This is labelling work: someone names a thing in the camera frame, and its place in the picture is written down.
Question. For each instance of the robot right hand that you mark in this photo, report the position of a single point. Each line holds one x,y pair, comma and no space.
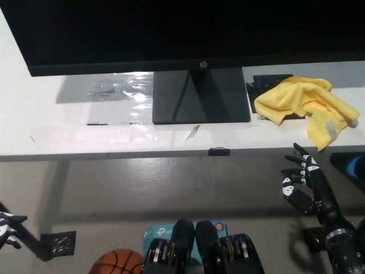
322,185

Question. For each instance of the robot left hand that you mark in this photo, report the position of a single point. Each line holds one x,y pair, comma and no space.
7,227

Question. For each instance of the yellow microfibre cloth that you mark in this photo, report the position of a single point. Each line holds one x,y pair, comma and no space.
299,97

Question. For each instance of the black tape on desk edge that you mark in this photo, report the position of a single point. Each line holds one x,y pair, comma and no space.
219,151

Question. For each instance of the black HP monitor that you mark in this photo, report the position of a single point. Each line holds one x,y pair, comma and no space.
171,28

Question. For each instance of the blue round object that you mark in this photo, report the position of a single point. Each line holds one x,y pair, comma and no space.
356,167

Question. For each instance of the black floor tape patch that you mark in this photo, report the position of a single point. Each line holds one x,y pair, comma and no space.
312,241
60,242

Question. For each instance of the orange basketball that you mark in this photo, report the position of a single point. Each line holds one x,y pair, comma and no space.
117,262

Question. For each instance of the thin black tape strip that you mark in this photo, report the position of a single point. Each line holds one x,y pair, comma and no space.
97,124

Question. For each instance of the clear tape scrap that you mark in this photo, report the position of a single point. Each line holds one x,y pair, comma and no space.
191,133

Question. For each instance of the teal tp-link box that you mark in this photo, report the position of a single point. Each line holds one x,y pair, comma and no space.
158,232

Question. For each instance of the clear plastic sheet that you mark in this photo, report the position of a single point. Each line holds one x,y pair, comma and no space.
137,97

